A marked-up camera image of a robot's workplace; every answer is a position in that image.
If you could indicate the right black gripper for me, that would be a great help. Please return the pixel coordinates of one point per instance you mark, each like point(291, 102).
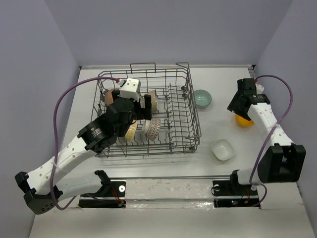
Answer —
point(233, 106)

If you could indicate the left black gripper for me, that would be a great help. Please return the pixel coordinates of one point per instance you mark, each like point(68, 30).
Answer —
point(143, 113)

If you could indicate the white round bowl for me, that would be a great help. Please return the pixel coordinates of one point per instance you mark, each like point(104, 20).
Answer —
point(154, 100)

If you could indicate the orange yellow bowl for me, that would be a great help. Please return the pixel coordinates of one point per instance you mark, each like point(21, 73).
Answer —
point(242, 122)

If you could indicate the dark geometric patterned bowl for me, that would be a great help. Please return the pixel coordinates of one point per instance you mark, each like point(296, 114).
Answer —
point(151, 128)

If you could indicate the brown wooden bowl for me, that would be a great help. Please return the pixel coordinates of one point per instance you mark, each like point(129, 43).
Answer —
point(108, 97)

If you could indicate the yellow sun patterned bowl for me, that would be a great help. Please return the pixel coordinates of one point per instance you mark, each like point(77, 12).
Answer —
point(130, 132)

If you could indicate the light teal bowl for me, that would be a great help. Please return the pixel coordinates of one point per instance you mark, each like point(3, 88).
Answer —
point(202, 98)

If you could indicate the white square bowl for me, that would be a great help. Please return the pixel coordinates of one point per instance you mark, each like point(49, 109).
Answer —
point(223, 150)

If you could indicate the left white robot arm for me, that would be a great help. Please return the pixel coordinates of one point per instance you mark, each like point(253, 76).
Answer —
point(45, 186)

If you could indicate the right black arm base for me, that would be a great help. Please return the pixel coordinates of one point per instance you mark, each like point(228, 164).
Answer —
point(229, 193)

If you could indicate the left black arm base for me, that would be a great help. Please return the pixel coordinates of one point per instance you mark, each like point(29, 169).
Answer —
point(111, 195)

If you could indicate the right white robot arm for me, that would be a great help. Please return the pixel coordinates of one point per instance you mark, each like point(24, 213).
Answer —
point(280, 160)

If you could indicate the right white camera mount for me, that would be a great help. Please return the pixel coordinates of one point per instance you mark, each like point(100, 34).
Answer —
point(259, 88)

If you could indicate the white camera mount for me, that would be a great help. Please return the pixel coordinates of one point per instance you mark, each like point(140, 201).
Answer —
point(129, 88)
point(259, 88)

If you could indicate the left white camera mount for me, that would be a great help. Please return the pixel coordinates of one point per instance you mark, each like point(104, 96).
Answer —
point(129, 88)

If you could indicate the grey wire dish rack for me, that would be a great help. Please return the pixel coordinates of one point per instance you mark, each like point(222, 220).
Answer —
point(169, 121)

